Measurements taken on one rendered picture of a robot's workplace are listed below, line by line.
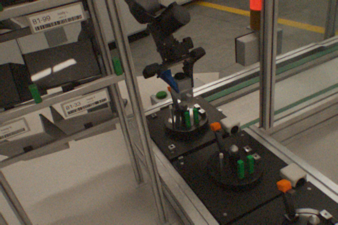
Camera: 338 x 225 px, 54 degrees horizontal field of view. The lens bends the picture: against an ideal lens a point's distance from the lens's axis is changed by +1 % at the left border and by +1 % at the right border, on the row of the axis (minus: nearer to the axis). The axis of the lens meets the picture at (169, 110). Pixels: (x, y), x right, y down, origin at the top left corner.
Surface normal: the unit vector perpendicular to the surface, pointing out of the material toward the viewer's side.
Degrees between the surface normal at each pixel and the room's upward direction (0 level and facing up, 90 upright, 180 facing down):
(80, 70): 65
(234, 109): 0
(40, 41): 90
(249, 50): 90
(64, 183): 0
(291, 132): 90
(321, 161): 0
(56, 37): 90
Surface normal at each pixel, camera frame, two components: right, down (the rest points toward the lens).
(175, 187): -0.15, -0.82
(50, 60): 0.20, 0.11
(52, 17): 0.45, 0.44
